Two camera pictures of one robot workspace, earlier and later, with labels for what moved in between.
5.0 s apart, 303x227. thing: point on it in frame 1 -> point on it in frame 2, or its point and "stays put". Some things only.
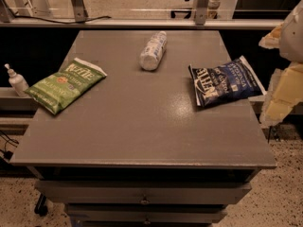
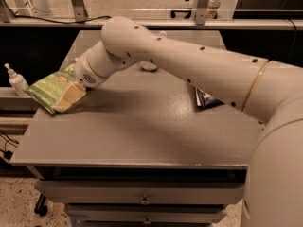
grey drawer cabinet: [145, 196] stays put
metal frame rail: [78, 20] stays put
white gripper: [293, 37] -> [83, 71]
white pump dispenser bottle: [17, 80] stays put
